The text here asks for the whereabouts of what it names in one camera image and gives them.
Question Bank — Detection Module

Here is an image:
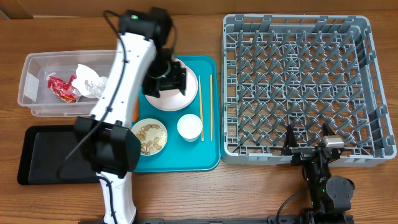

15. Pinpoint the white bowl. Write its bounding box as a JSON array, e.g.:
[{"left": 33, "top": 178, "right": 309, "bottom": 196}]
[{"left": 131, "top": 118, "right": 168, "bottom": 156}]

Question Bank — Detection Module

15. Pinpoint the white cup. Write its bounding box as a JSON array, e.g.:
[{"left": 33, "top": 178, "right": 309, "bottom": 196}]
[{"left": 177, "top": 114, "right": 203, "bottom": 142}]

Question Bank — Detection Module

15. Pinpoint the black tray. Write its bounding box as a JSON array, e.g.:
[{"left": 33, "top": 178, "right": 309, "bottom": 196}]
[{"left": 17, "top": 124, "right": 99, "bottom": 185}]

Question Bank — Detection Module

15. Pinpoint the teal plastic tray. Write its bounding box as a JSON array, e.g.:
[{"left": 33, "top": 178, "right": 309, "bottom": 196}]
[{"left": 135, "top": 55, "right": 221, "bottom": 173}]

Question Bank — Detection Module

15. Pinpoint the red snack wrapper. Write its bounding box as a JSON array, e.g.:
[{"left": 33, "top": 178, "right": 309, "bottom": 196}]
[{"left": 47, "top": 74, "right": 81, "bottom": 103}]

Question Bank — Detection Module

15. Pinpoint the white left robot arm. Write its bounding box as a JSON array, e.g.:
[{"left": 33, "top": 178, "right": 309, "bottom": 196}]
[{"left": 74, "top": 7, "right": 187, "bottom": 223}]

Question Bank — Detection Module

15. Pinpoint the aluminium foil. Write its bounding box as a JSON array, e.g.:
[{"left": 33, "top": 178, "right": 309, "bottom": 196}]
[{"left": 85, "top": 77, "right": 108, "bottom": 98}]

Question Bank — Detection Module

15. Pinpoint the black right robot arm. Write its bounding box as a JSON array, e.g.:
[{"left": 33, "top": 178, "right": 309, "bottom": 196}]
[{"left": 275, "top": 123, "right": 355, "bottom": 224}]

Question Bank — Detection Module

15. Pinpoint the pink plate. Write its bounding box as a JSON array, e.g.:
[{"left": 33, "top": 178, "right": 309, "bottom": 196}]
[{"left": 146, "top": 65, "right": 198, "bottom": 111}]

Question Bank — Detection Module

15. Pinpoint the orange carrot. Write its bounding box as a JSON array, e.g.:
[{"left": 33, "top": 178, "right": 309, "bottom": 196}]
[{"left": 132, "top": 99, "right": 139, "bottom": 122}]

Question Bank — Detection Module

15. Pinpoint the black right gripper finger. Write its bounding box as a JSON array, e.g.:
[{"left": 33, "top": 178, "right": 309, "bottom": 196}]
[
  {"left": 282, "top": 124, "right": 298, "bottom": 156},
  {"left": 322, "top": 123, "right": 335, "bottom": 137}
]

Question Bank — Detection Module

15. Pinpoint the grey dishwasher rack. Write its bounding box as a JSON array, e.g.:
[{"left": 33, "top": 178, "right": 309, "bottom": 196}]
[{"left": 221, "top": 14, "right": 397, "bottom": 167}]

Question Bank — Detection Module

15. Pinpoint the left wooden chopstick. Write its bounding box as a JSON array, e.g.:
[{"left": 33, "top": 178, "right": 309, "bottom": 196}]
[{"left": 198, "top": 75, "right": 205, "bottom": 142}]

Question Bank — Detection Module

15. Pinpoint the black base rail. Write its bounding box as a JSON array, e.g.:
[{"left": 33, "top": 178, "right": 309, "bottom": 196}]
[{"left": 78, "top": 215, "right": 354, "bottom": 224}]

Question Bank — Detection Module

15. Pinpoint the pink bowl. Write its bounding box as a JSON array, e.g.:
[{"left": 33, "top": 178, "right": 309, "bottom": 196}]
[{"left": 173, "top": 58, "right": 188, "bottom": 70}]

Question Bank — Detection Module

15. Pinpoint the clear plastic bin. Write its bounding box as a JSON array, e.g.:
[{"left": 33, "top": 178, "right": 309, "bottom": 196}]
[{"left": 17, "top": 50, "right": 116, "bottom": 117}]

